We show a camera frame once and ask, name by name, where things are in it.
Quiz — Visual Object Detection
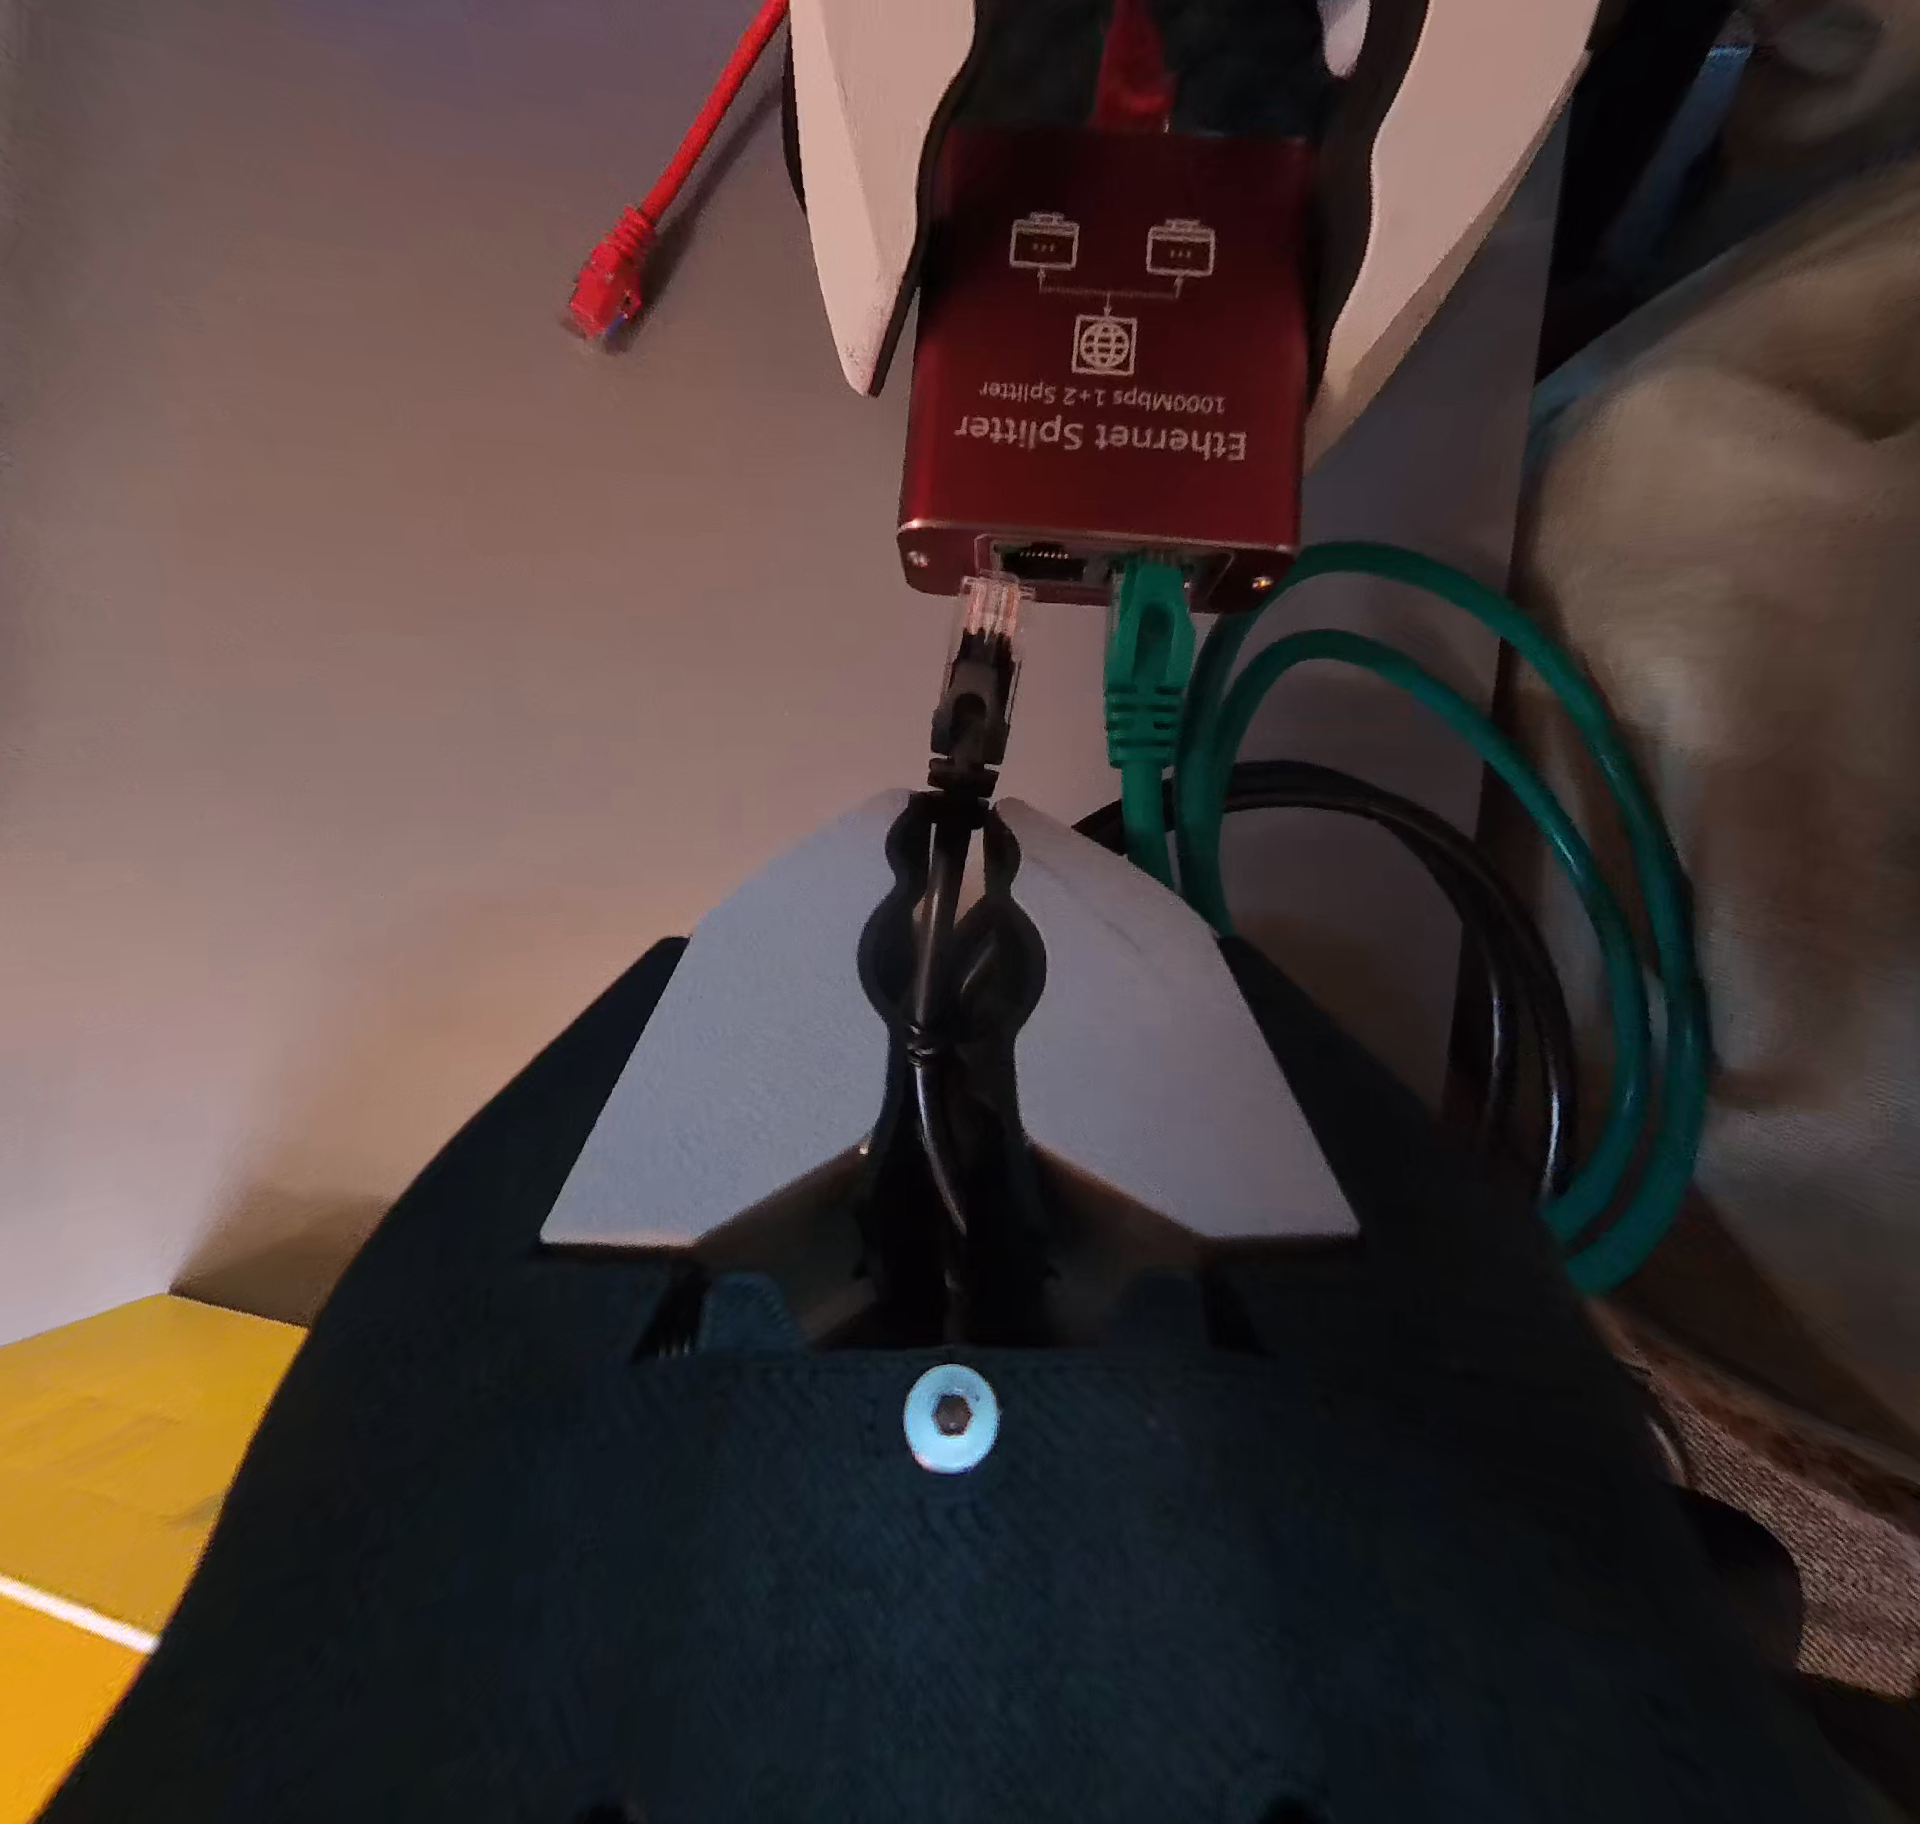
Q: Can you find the red ethernet splitter box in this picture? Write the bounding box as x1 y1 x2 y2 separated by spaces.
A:
898 123 1326 615

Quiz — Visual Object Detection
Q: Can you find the beige blanket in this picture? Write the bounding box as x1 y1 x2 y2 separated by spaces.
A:
1504 174 1920 1419

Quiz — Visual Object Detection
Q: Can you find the patterned rug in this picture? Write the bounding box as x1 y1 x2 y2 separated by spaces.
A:
1616 1307 1920 1701

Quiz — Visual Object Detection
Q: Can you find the green ethernet cable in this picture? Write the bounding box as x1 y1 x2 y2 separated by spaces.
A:
1105 537 1715 1300

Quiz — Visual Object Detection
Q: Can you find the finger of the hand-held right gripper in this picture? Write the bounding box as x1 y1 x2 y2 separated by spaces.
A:
783 0 984 403
1303 0 1633 473

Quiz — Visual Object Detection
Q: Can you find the yellow plastic bin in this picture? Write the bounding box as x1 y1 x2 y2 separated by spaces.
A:
0 1290 309 1824

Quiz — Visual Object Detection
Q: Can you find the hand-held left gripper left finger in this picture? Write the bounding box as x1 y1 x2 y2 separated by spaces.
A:
538 795 962 1348

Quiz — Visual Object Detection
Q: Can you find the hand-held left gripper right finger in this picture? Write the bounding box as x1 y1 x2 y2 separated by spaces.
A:
981 800 1364 1339

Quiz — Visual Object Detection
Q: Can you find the red ethernet cable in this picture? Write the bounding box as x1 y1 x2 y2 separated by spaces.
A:
564 0 1182 352

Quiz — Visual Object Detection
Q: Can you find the black ethernet cable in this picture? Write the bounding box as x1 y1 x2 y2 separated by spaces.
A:
903 579 1576 1339

